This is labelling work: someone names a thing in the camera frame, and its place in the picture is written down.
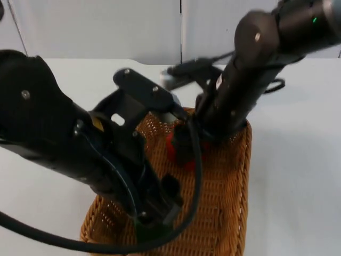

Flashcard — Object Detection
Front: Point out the pale brown wicker basket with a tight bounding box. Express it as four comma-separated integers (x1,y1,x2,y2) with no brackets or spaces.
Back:
79,106,253,256

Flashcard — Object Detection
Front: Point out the red cube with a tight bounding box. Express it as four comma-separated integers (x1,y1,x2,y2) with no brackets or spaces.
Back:
166,133,212,172

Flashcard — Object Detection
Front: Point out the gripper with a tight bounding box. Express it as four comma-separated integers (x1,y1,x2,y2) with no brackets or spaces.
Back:
194,52,270,146
73,89,198,233

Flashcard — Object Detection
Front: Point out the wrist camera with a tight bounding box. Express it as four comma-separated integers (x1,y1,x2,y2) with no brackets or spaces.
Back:
159,57,223,91
112,68,183,122

